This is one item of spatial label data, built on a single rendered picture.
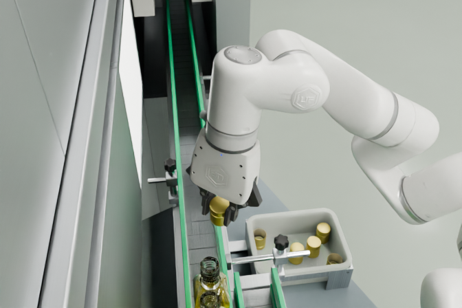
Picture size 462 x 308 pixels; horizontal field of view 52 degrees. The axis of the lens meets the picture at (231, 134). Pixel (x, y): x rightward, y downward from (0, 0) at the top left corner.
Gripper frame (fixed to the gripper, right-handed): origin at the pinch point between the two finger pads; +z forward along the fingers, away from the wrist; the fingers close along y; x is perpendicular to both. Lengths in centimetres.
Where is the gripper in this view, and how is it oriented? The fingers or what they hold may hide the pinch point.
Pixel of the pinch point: (219, 207)
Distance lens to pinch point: 80.1
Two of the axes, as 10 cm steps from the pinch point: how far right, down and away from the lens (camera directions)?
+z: -1.2, 7.8, 6.2
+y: 8.7, 3.8, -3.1
